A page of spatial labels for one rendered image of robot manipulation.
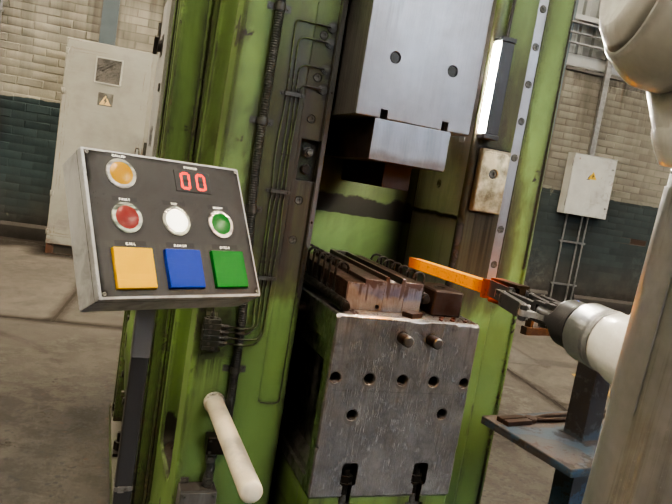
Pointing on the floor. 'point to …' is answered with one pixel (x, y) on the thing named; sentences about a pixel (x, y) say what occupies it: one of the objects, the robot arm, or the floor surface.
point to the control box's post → (140, 352)
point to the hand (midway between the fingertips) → (507, 293)
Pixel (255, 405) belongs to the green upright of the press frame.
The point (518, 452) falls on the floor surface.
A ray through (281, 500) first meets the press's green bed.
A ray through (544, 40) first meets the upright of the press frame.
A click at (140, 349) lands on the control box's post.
